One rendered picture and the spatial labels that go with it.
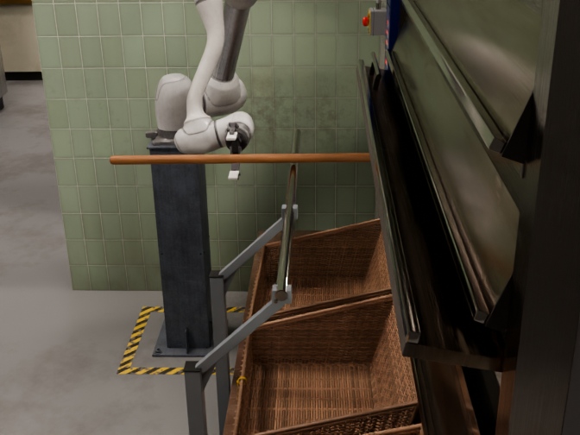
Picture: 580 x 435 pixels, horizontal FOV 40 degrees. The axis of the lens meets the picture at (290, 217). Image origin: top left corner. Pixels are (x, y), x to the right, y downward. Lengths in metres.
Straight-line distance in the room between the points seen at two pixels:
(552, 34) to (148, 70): 3.04
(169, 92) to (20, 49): 5.76
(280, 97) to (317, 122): 0.21
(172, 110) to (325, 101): 0.84
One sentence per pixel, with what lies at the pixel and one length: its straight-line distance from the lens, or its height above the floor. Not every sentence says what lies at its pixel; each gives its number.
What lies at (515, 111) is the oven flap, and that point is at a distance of 1.11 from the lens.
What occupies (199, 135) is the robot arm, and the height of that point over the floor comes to 1.19.
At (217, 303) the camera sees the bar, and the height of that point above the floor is 0.86.
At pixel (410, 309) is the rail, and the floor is 1.44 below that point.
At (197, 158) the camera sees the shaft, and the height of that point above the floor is 1.20.
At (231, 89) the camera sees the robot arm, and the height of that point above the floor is 1.21.
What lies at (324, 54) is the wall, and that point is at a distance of 3.79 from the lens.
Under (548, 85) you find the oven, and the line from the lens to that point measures 1.00.
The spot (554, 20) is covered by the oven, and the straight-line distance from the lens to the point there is 0.99.
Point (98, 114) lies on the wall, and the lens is 4.01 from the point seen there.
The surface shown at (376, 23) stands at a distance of 3.41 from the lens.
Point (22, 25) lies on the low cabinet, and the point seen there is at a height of 0.59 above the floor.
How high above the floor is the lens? 2.06
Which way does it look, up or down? 24 degrees down
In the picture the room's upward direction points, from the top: 1 degrees counter-clockwise
